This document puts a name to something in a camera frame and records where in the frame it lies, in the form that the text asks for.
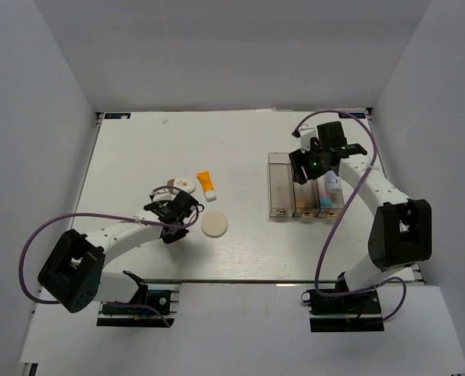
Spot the white oval compact bottle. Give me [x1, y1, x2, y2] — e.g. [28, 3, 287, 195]
[167, 178, 196, 194]

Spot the clear organizer bin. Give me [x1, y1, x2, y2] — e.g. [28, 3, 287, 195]
[293, 180, 320, 219]
[316, 175, 344, 219]
[268, 153, 295, 218]

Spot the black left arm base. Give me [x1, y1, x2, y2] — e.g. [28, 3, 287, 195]
[96, 284, 181, 328]

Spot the clear organizer bin right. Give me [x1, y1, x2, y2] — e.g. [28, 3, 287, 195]
[316, 175, 344, 219]

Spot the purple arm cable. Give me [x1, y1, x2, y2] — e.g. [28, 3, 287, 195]
[293, 110, 408, 322]
[19, 186, 200, 328]

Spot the white spray bottle clear cap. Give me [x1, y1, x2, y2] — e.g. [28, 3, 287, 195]
[325, 171, 341, 194]

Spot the orange cream tube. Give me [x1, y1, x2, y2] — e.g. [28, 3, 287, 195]
[196, 171, 217, 201]

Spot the clear organizer bin left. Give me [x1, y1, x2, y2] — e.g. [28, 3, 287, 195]
[268, 153, 295, 218]

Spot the clear organizer bin middle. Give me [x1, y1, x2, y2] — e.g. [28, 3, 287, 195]
[293, 180, 320, 219]

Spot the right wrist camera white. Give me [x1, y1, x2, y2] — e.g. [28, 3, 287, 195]
[292, 124, 319, 154]

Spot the round beige powder puff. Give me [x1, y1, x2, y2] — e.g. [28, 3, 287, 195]
[201, 211, 229, 238]

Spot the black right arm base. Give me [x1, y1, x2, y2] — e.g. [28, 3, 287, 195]
[301, 289, 384, 333]

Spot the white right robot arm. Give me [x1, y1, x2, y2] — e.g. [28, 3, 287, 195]
[289, 121, 432, 313]

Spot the pink teal gradient spray bottle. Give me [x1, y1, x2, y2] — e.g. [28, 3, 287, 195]
[318, 181, 332, 208]

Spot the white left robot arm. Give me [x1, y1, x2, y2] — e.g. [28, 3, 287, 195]
[38, 191, 204, 313]

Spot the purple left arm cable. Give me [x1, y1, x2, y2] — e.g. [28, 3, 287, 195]
[19, 186, 200, 328]

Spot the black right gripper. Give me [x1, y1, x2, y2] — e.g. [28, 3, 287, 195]
[289, 140, 330, 186]

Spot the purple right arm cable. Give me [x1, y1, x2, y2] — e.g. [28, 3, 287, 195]
[293, 110, 408, 322]

